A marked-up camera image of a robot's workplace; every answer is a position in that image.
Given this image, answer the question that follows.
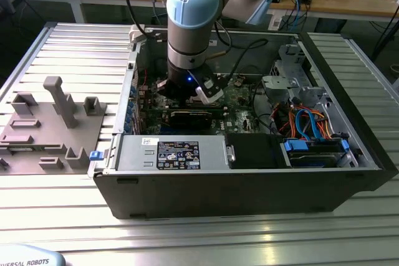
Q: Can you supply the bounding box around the grey power supply unit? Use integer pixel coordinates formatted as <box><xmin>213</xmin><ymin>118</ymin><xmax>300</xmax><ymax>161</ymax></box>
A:
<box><xmin>114</xmin><ymin>134</ymin><xmax>231</xmax><ymax>173</ymax></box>

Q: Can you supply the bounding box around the silver metal drive cage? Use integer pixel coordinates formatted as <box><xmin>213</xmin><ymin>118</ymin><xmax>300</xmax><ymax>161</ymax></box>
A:
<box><xmin>261</xmin><ymin>43</ymin><xmax>333</xmax><ymax>114</ymax></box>

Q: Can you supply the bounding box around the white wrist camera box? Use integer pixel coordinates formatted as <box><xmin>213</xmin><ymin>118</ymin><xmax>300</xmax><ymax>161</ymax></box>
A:
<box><xmin>195</xmin><ymin>74</ymin><xmax>231</xmax><ymax>105</ymax></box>

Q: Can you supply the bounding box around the black PC case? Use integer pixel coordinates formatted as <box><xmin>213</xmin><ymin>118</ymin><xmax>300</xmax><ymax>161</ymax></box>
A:
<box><xmin>88</xmin><ymin>24</ymin><xmax>399</xmax><ymax>221</ymax></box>

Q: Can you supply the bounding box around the black graphics card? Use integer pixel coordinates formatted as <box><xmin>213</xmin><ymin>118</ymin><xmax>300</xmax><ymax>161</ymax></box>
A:
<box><xmin>142</xmin><ymin>106</ymin><xmax>228</xmax><ymax>131</ymax></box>

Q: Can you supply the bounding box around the black plastic shroud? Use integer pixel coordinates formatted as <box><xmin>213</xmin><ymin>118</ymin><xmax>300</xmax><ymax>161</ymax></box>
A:
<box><xmin>224</xmin><ymin>133</ymin><xmax>284</xmax><ymax>170</ymax></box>

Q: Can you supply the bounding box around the grey parts rack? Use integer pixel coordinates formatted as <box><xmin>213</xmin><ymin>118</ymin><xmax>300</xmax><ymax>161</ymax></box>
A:
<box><xmin>0</xmin><ymin>75</ymin><xmax>108</xmax><ymax>176</ymax></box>

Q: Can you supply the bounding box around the green motherboard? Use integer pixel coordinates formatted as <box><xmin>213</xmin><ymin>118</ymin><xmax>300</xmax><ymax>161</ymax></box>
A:
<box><xmin>138</xmin><ymin>74</ymin><xmax>267</xmax><ymax>138</ymax></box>

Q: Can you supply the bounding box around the blue flat data cable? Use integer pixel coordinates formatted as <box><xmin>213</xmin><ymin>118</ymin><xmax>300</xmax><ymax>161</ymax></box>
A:
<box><xmin>294</xmin><ymin>107</ymin><xmax>311</xmax><ymax>141</ymax></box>
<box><xmin>304</xmin><ymin>108</ymin><xmax>324</xmax><ymax>141</ymax></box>

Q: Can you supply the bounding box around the metal socket cover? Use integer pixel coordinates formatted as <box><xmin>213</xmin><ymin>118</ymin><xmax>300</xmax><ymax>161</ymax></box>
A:
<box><xmin>186</xmin><ymin>97</ymin><xmax>221</xmax><ymax>108</ymax></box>

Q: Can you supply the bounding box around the hard disk blue carrier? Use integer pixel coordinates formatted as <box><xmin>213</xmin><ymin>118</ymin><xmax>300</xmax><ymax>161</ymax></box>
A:
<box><xmin>279</xmin><ymin>138</ymin><xmax>350</xmax><ymax>169</ymax></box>

